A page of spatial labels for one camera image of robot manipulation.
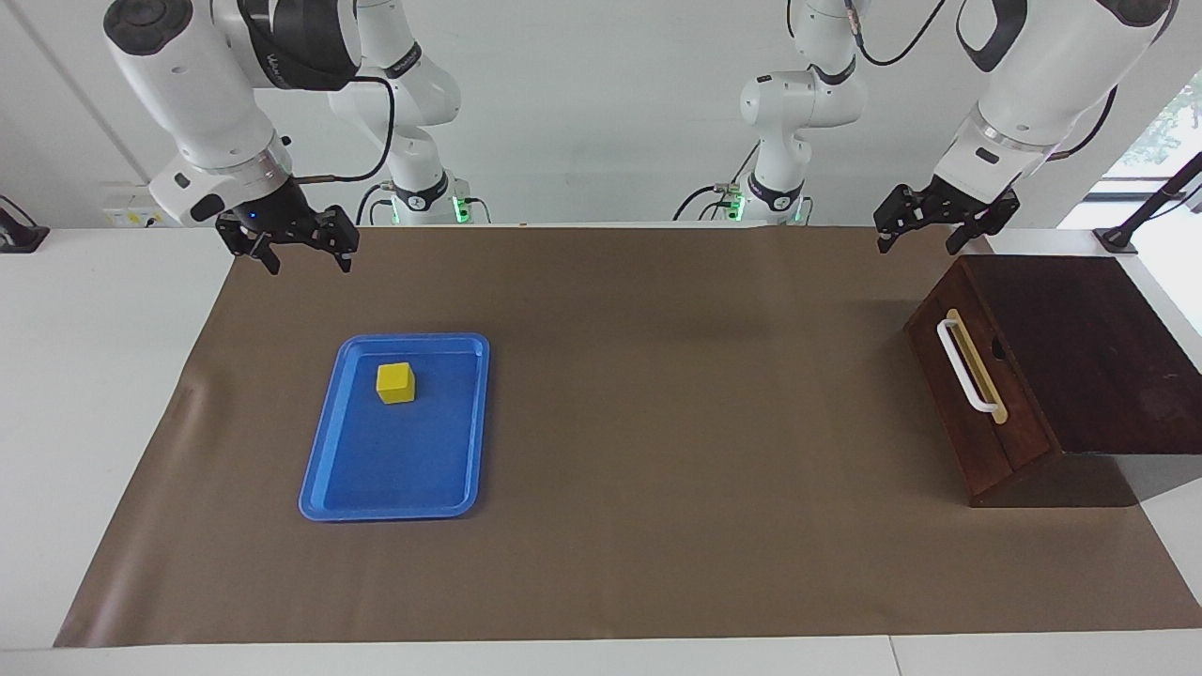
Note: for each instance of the dark wooden drawer cabinet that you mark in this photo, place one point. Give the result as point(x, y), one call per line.
point(1099, 357)

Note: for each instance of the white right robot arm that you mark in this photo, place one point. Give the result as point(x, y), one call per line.
point(188, 84)

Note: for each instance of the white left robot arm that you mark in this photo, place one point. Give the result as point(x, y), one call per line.
point(1042, 84)

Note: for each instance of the bright window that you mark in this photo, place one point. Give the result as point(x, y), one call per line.
point(1164, 122)

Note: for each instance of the blue plastic tray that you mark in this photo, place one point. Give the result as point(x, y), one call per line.
point(394, 460)

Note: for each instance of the small black clamp mount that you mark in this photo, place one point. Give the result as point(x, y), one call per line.
point(17, 235)

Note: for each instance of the brown table mat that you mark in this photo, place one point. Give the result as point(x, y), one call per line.
point(657, 469)

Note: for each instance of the yellow cube block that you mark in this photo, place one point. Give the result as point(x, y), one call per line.
point(395, 384)

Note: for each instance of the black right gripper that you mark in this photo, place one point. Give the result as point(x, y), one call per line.
point(277, 216)

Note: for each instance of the white wall power strip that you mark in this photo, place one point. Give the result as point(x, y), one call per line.
point(141, 208)

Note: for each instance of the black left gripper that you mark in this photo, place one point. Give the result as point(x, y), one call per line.
point(939, 202)

